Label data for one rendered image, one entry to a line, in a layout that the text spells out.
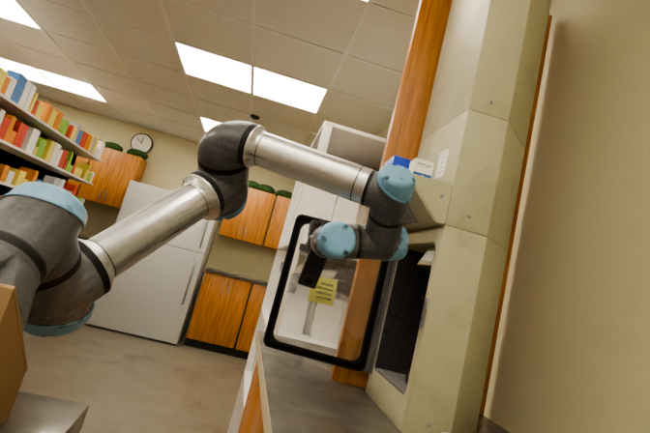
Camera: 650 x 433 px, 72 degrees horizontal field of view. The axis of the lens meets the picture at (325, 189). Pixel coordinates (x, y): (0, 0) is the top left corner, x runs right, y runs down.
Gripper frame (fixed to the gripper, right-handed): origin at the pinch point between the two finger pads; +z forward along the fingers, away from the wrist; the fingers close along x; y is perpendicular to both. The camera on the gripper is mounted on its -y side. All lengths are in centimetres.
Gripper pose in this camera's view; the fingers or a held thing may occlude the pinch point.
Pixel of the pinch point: (311, 251)
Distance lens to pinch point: 125.7
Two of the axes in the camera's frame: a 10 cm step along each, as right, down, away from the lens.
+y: 2.5, -9.5, 1.9
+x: -9.6, -2.7, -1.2
